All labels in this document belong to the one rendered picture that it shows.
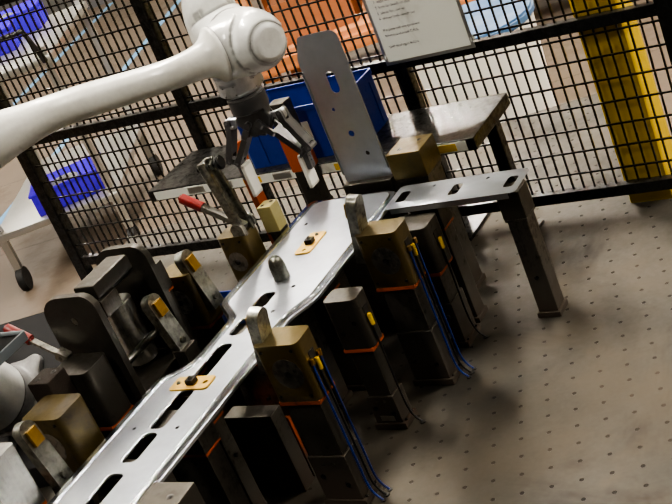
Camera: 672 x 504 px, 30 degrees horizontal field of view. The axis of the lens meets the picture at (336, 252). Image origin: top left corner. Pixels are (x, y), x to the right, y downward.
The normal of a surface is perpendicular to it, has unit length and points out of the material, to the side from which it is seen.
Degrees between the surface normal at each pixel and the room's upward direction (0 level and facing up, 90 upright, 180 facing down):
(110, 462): 0
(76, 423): 90
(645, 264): 0
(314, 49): 90
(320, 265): 0
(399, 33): 90
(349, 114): 90
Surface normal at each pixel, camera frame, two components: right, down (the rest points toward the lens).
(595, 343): -0.36, -0.85
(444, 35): -0.42, 0.52
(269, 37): 0.56, 0.15
